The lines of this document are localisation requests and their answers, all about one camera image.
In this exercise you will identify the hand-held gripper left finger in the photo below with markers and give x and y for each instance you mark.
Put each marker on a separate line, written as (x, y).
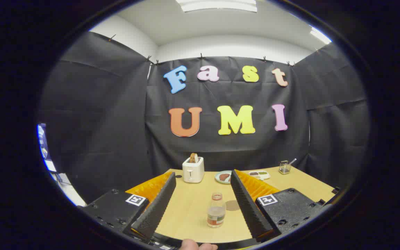
(158, 208)

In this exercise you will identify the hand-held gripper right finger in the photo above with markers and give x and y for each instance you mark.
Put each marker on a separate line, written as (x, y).
(248, 208)

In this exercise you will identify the round brown coaster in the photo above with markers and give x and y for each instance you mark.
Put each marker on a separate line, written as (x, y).
(232, 205)

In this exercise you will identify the clear plastic juice bottle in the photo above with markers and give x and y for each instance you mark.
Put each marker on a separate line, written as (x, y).
(216, 211)

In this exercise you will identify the wooden table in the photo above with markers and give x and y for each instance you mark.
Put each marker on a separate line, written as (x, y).
(193, 215)

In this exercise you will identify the white divided condiment tray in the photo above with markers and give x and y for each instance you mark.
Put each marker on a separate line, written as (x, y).
(260, 174)

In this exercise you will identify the brown meat slice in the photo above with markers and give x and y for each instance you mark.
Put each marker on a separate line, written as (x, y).
(224, 177)

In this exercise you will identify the pale green plate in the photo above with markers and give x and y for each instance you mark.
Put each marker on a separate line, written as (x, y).
(218, 177)

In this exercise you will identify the white toaster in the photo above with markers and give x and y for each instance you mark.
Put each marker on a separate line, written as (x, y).
(193, 172)

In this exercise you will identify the brown bread slice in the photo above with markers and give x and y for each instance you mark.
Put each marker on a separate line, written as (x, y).
(193, 158)

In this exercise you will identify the silver spoon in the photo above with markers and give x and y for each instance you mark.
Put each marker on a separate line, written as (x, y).
(292, 161)

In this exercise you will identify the black table clamp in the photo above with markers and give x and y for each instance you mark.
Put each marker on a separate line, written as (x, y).
(335, 190)

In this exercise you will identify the small ceiling light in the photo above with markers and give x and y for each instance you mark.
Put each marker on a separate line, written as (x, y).
(319, 35)

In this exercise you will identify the long ceiling light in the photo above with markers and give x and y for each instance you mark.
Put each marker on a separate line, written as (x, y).
(217, 5)

